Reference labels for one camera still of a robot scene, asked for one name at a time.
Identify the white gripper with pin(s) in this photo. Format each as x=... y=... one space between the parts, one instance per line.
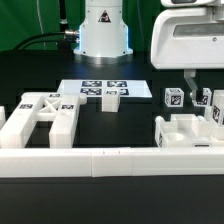
x=188 y=38

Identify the white chair seat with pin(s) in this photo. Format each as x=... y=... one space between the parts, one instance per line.
x=188 y=130

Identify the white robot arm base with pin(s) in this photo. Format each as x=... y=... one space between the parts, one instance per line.
x=103 y=35

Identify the white tagged cube left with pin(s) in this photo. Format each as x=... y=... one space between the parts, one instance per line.
x=174 y=97

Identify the white tagged cube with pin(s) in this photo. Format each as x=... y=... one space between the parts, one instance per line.
x=203 y=97
x=174 y=97

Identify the white tagged cube right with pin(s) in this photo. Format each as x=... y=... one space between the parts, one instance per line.
x=203 y=97

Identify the white front fence bar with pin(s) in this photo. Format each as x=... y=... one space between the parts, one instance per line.
x=105 y=162

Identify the white fence bar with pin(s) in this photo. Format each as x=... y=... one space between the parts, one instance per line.
x=2 y=116
x=105 y=162

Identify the white left fence bar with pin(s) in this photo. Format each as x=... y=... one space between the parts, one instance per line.
x=2 y=116

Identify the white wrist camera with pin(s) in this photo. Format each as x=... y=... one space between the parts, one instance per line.
x=184 y=3

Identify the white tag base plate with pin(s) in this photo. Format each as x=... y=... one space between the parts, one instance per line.
x=95 y=88

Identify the white chair back frame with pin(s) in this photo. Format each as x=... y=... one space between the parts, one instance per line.
x=62 y=110

